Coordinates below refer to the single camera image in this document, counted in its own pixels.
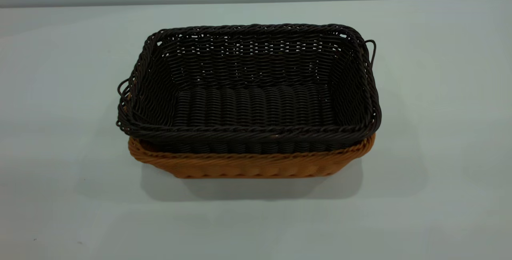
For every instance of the black woven wicker basket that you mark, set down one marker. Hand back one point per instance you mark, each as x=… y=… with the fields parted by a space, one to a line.
x=252 y=108

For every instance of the brown woven wicker basket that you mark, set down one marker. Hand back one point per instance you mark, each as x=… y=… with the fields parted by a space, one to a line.
x=248 y=166

